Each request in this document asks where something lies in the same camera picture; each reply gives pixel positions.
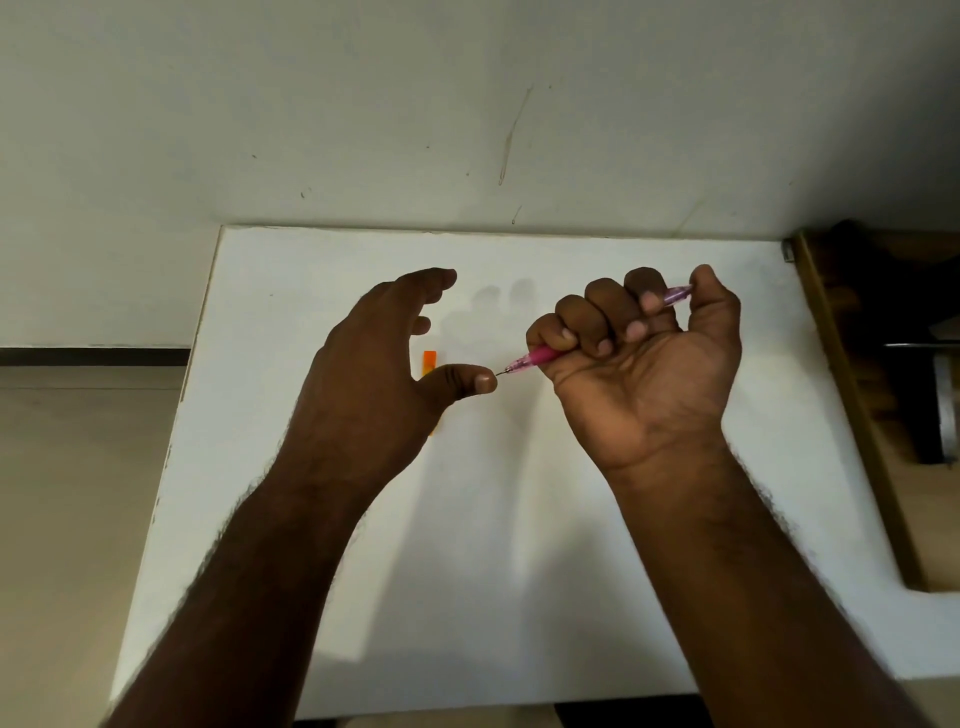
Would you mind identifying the person's right hand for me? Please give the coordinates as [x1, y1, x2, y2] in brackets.
[526, 263, 744, 483]

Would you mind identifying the person's right forearm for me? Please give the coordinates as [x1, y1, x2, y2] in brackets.
[606, 447, 935, 728]

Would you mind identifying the person's left hand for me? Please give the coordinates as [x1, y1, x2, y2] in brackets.
[276, 267, 499, 505]

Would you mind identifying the brown wooden frame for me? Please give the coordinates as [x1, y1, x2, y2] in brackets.
[793, 228, 933, 595]

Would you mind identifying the pink translucent pen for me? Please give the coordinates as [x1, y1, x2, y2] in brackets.
[493, 283, 696, 375]

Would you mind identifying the person's left forearm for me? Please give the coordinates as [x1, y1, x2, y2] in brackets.
[101, 477, 376, 728]

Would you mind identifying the orange plastic piece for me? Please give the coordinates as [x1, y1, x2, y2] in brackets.
[420, 349, 440, 439]

